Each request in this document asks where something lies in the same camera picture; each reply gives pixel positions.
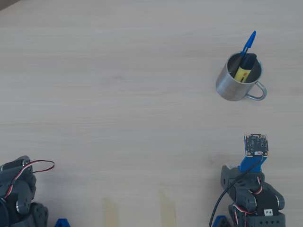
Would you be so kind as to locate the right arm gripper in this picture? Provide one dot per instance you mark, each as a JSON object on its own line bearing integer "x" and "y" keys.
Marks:
{"x": 227, "y": 175}

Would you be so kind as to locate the yellow highlighter black cap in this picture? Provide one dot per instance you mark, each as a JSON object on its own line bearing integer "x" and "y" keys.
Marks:
{"x": 241, "y": 73}

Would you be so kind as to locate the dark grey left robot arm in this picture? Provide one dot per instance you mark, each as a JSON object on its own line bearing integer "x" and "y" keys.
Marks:
{"x": 23, "y": 189}

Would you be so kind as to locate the silver metal cup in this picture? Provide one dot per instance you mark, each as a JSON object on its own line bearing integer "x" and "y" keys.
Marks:
{"x": 227, "y": 89}

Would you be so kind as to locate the blue capped ballpoint pen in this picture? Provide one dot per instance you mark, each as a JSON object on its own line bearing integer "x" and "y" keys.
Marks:
{"x": 251, "y": 40}

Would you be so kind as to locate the yellow masking tape strip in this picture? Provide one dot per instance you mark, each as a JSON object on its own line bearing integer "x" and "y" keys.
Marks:
{"x": 110, "y": 212}
{"x": 168, "y": 210}

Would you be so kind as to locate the wrist camera board blue mount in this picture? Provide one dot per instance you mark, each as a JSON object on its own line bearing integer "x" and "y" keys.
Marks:
{"x": 256, "y": 144}

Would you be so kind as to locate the blue right arm base plate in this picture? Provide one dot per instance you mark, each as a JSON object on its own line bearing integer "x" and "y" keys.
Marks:
{"x": 221, "y": 222}

